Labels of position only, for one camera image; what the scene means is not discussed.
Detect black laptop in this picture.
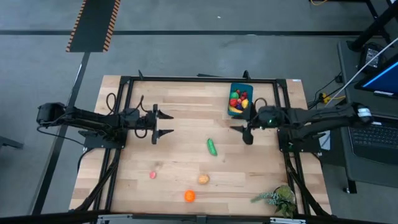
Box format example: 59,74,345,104
347,119,398,166

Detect black power adapter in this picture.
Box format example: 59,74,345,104
357,42,382,73

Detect black rail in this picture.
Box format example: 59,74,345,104
0,210,398,224

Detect black mat orange striped edges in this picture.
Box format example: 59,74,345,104
65,0,121,53

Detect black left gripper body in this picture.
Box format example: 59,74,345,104
141,104,159,145

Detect black aluminium table frame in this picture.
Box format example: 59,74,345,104
73,70,332,218

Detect black floor cables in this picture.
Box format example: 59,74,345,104
306,73,343,108

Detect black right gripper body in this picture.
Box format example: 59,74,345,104
241,107,259,146

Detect grey chair leg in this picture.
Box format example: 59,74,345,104
0,136,25,151

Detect orange toy pumpkin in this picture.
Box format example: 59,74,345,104
183,190,197,203

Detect monitor with blue screen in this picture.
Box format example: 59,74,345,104
354,60,398,100

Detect white rod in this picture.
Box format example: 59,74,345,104
323,39,398,108

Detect dark grey desk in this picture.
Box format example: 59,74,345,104
337,40,398,189

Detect teal plastic tupperware container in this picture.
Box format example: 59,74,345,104
228,82,254,118

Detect silver bracket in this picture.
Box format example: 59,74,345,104
96,213,134,224
269,217,307,224

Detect black stand beam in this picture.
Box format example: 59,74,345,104
347,1,398,52

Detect artificial green plant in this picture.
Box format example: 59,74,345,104
250,184,297,218

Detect yellow plug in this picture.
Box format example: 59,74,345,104
320,92,346,104

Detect white paper sheet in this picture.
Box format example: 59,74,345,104
317,130,332,152

